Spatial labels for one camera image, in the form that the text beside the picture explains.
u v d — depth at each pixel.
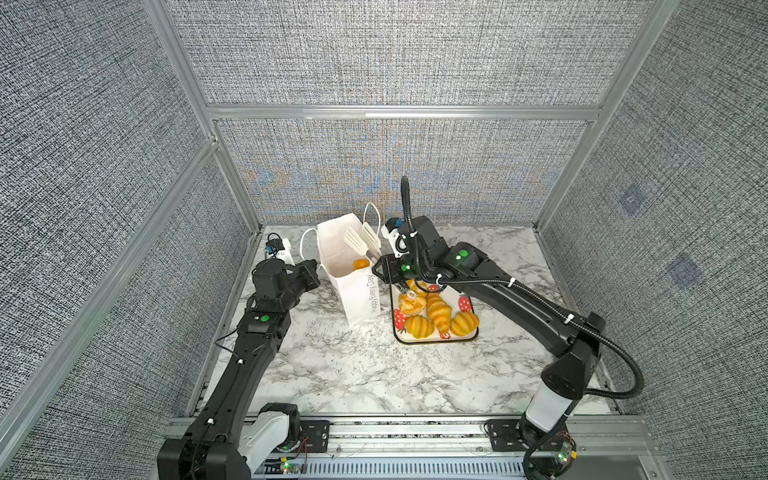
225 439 0.40
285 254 0.69
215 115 0.89
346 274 0.74
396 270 0.65
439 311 0.92
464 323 0.88
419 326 0.88
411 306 0.92
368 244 0.79
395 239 0.65
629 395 0.44
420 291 0.64
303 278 0.68
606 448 0.73
